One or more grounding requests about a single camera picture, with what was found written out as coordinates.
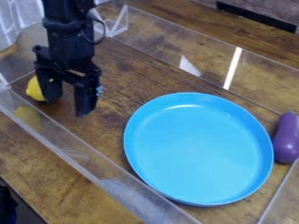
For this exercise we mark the blue round tray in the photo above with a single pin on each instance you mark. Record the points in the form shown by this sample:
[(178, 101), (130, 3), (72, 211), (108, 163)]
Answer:
[(199, 149)]

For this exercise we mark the yellow lemon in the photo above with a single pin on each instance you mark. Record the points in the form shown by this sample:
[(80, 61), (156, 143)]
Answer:
[(34, 90)]

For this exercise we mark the purple toy eggplant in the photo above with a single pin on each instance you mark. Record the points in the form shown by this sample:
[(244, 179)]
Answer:
[(286, 139)]

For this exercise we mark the clear acrylic enclosure wall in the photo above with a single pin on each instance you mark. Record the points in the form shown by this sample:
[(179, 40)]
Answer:
[(174, 46)]

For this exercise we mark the black baseboard strip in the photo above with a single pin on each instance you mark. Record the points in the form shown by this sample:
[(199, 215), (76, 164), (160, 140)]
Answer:
[(266, 20)]

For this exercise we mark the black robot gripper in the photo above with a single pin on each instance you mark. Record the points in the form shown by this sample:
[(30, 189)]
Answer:
[(64, 61)]

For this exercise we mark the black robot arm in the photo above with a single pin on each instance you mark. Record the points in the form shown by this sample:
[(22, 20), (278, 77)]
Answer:
[(66, 10)]

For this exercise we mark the dark object at table edge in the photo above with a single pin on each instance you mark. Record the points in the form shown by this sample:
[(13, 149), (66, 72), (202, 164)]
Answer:
[(7, 206)]

